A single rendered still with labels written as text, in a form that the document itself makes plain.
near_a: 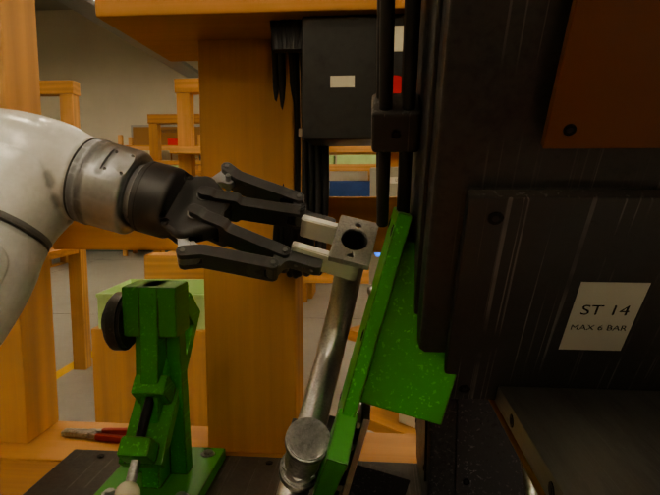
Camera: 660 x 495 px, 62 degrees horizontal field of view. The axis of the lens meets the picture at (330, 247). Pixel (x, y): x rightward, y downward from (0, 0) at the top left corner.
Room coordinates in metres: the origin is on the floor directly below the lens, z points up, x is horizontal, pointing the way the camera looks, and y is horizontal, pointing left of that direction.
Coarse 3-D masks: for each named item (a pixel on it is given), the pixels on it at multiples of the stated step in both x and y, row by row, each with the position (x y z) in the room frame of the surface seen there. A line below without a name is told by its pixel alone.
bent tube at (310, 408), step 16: (352, 224) 0.55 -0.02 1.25; (368, 224) 0.55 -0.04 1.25; (336, 240) 0.54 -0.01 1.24; (352, 240) 0.56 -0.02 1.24; (368, 240) 0.54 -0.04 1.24; (336, 256) 0.52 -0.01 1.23; (352, 256) 0.53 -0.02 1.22; (368, 256) 0.53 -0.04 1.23; (336, 288) 0.59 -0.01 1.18; (352, 288) 0.58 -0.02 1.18; (336, 304) 0.60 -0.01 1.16; (352, 304) 0.60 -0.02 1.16; (336, 320) 0.60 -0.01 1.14; (336, 336) 0.60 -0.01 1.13; (320, 352) 0.59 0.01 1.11; (336, 352) 0.59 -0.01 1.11; (320, 368) 0.58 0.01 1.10; (336, 368) 0.58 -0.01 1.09; (320, 384) 0.56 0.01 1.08; (304, 400) 0.56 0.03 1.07; (320, 400) 0.55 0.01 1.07; (304, 416) 0.54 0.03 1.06; (320, 416) 0.54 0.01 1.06
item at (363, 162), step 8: (344, 160) 7.41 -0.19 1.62; (352, 160) 7.41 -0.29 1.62; (360, 160) 7.41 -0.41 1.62; (368, 160) 7.40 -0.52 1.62; (336, 168) 7.35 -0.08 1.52; (344, 168) 7.34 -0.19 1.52; (352, 168) 7.34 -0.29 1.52; (360, 168) 7.33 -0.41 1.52; (368, 168) 7.32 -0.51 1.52; (336, 184) 7.42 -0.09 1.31; (344, 184) 7.42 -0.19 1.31; (352, 184) 7.41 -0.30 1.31; (360, 184) 7.41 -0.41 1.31; (368, 184) 7.41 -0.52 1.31; (336, 192) 7.42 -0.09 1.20; (344, 192) 7.42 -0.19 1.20; (352, 192) 7.41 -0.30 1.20; (360, 192) 7.41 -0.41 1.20; (368, 192) 7.41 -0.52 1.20
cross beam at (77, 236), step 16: (336, 208) 0.89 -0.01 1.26; (352, 208) 0.89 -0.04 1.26; (368, 208) 0.89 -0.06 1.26; (80, 224) 0.93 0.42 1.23; (64, 240) 0.93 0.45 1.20; (80, 240) 0.93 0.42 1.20; (96, 240) 0.93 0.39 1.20; (112, 240) 0.92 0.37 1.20; (128, 240) 0.92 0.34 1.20; (144, 240) 0.92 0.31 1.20; (160, 240) 0.92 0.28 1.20
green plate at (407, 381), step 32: (384, 256) 0.44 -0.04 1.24; (384, 288) 0.42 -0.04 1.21; (384, 320) 0.44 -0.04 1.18; (416, 320) 0.43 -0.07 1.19; (384, 352) 0.44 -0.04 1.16; (416, 352) 0.43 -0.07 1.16; (352, 384) 0.43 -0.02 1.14; (384, 384) 0.44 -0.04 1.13; (416, 384) 0.43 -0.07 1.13; (448, 384) 0.43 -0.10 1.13; (352, 416) 0.43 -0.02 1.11; (416, 416) 0.43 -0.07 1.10
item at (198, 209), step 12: (192, 204) 0.55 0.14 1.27; (192, 216) 0.55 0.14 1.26; (204, 216) 0.54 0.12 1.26; (216, 216) 0.55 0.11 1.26; (228, 228) 0.54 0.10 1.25; (240, 228) 0.55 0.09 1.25; (216, 240) 0.56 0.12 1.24; (228, 240) 0.55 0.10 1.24; (240, 240) 0.54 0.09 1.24; (252, 240) 0.54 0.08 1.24; (264, 240) 0.54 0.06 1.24; (252, 252) 0.55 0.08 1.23; (264, 252) 0.54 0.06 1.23; (276, 252) 0.53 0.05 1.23; (288, 252) 0.53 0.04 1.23
